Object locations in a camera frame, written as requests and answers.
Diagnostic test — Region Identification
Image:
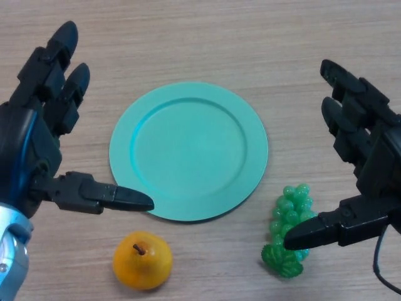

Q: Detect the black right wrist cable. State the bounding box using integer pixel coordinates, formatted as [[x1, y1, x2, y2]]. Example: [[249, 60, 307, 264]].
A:
[[372, 225, 401, 291]]

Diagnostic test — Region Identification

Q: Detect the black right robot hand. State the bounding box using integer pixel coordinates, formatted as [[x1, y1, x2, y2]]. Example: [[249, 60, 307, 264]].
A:
[[282, 59, 401, 251]]

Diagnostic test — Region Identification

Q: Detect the green plastic grape bunch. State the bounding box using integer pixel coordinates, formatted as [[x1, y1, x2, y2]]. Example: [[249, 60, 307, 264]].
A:
[[261, 183, 318, 279]]

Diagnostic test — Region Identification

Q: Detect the yellow pear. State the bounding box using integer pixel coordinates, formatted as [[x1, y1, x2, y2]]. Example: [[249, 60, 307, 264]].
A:
[[112, 231, 174, 290]]

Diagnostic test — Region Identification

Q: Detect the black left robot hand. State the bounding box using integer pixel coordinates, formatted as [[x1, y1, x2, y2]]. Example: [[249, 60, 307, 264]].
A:
[[0, 20, 155, 221]]

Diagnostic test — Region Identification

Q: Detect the teal round plate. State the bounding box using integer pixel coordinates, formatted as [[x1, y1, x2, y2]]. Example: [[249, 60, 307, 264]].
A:
[[108, 82, 269, 224]]

